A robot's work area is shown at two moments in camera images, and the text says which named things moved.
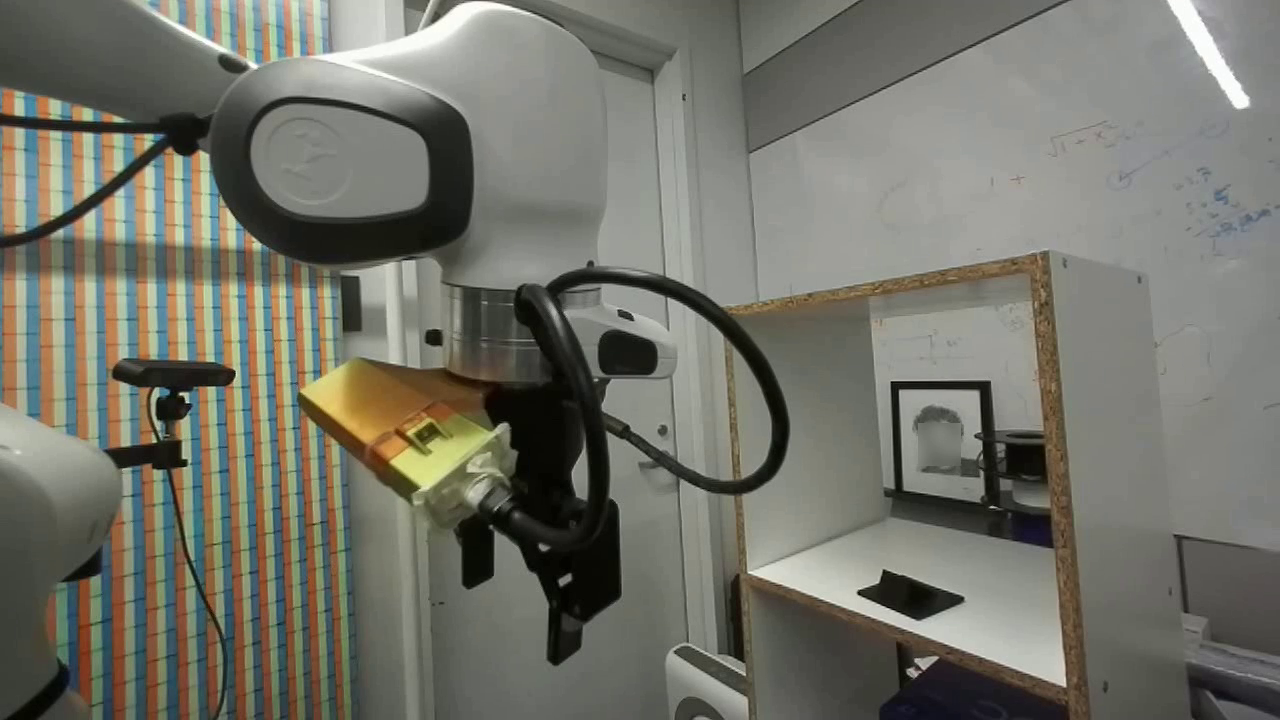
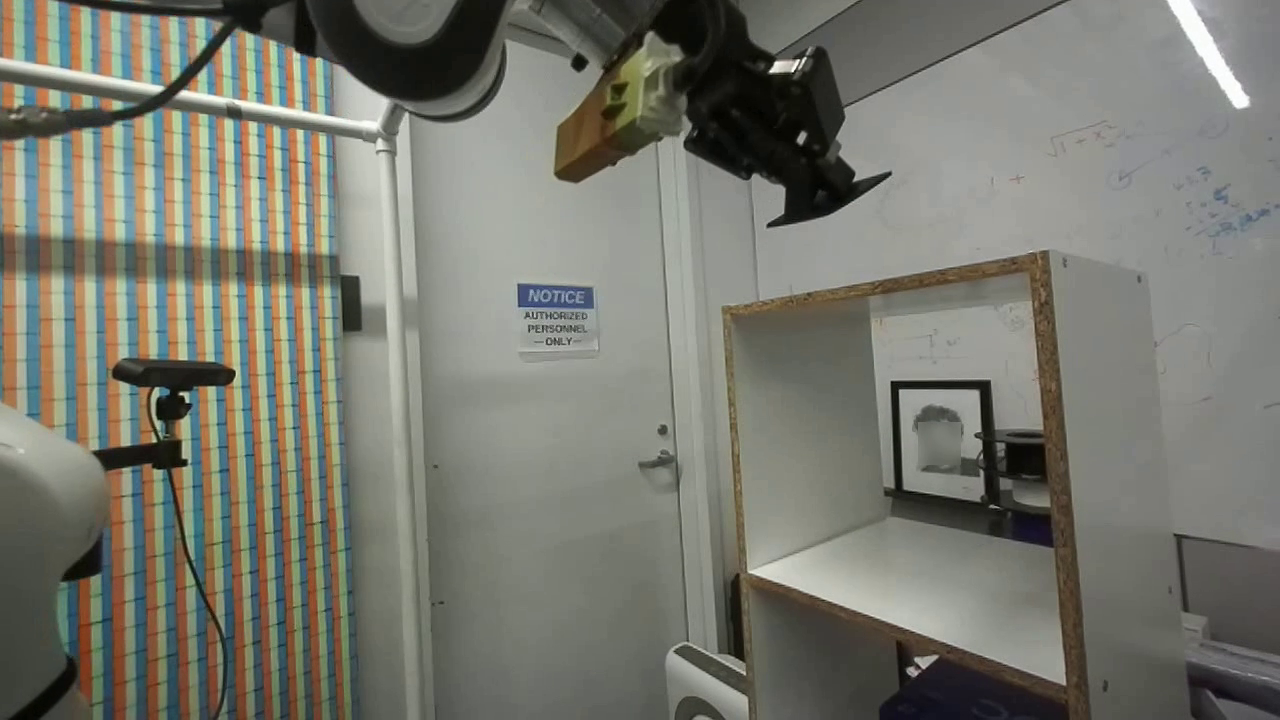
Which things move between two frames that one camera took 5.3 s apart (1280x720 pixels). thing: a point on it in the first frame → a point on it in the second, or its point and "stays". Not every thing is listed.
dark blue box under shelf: (969, 692) stays
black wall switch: (351, 302) stays
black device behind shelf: (1026, 468) stays
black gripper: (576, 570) → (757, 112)
